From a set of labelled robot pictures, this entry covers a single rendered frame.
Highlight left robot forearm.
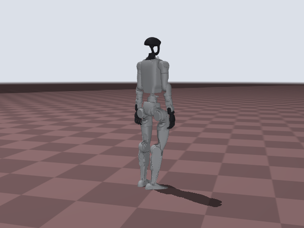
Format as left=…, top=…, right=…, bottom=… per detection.
left=135, top=87, right=143, bottom=109

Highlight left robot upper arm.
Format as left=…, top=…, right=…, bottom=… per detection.
left=137, top=62, right=143, bottom=90

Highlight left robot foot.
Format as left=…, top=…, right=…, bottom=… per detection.
left=137, top=179, right=151, bottom=187

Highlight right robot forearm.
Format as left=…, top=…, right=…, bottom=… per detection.
left=163, top=84, right=174, bottom=112

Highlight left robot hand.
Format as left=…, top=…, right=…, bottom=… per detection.
left=134, top=104, right=142, bottom=125

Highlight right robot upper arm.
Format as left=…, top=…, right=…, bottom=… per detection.
left=157, top=60, right=169, bottom=92

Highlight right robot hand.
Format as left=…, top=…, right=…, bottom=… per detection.
left=167, top=108, right=175, bottom=129

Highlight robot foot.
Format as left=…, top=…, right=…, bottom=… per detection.
left=145, top=183, right=168, bottom=190
left=137, top=179, right=151, bottom=187

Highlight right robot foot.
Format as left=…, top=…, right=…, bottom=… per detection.
left=145, top=183, right=168, bottom=190

